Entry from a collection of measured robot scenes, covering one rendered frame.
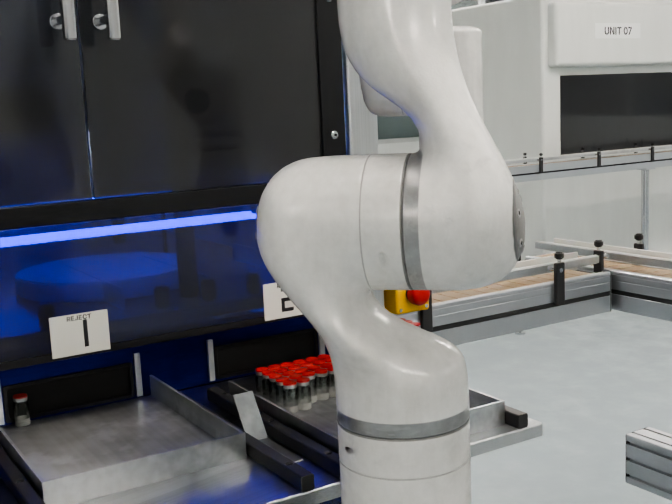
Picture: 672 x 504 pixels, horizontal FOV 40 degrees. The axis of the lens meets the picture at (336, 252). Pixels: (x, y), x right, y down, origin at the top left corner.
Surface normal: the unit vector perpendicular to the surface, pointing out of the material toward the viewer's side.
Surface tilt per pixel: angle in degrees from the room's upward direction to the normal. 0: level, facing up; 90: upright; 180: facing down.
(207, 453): 90
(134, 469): 90
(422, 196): 65
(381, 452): 90
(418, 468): 90
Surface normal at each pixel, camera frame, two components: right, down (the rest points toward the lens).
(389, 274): -0.14, 0.79
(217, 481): -0.04, -0.99
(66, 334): 0.52, 0.11
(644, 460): -0.85, 0.12
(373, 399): -0.47, 0.15
